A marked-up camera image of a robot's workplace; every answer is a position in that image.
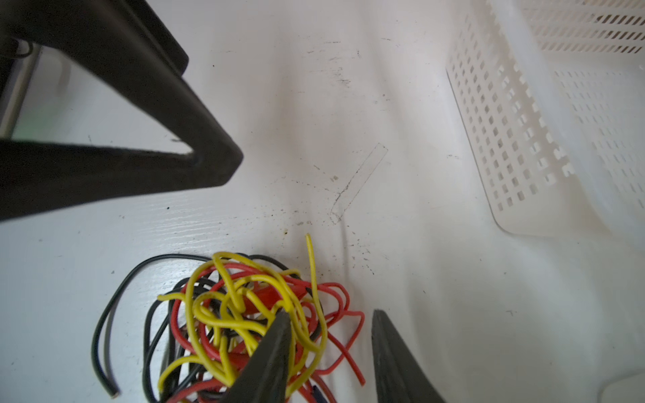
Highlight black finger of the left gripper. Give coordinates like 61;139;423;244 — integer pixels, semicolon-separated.
1;1;243;220

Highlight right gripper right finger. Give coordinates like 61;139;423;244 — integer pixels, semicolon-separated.
371;310;444;403

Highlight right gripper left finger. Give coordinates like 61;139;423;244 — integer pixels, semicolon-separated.
221;312;292;403

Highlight red cable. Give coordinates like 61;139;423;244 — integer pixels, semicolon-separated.
165;261;367;403

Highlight black cable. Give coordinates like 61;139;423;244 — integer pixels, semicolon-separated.
90;253;303;403

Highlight yellow cable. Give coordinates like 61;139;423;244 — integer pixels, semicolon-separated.
157;232;329;399

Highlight front white plastic basket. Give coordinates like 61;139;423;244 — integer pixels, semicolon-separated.
447;1;644;250

